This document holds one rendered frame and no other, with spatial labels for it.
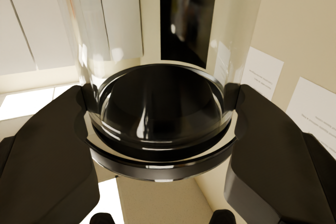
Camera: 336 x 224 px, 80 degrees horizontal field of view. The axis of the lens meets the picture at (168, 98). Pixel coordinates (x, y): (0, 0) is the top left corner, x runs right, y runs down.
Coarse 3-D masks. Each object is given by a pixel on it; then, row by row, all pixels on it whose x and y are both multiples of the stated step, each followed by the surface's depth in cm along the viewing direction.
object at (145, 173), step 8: (96, 152) 10; (224, 152) 10; (96, 160) 10; (104, 160) 10; (208, 160) 9; (216, 160) 10; (112, 168) 10; (120, 168) 9; (128, 168) 9; (136, 168) 9; (144, 168) 9; (176, 168) 9; (184, 168) 9; (192, 168) 9; (200, 168) 10; (208, 168) 10; (136, 176) 9; (144, 176) 9; (152, 176) 9; (160, 176) 9; (168, 176) 9; (176, 176) 9; (184, 176) 10
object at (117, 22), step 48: (96, 0) 6; (144, 0) 6; (192, 0) 6; (240, 0) 7; (96, 48) 7; (144, 48) 7; (192, 48) 7; (240, 48) 8; (96, 96) 9; (144, 96) 8; (192, 96) 8; (96, 144) 10; (144, 144) 9; (192, 144) 10
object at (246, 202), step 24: (240, 96) 11; (240, 120) 9; (264, 120) 9; (288, 120) 9; (240, 144) 7; (264, 144) 7; (288, 144) 7; (240, 168) 6; (264, 168) 6; (288, 168) 6; (312, 168) 6; (240, 192) 6; (264, 192) 6; (288, 192) 6; (312, 192) 6; (264, 216) 6; (288, 216) 5; (312, 216) 5
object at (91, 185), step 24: (72, 96) 10; (48, 120) 8; (72, 120) 8; (24, 144) 7; (48, 144) 7; (72, 144) 7; (24, 168) 6; (48, 168) 6; (72, 168) 6; (0, 192) 6; (24, 192) 6; (48, 192) 6; (72, 192) 6; (96, 192) 7; (0, 216) 5; (24, 216) 5; (48, 216) 5; (72, 216) 6
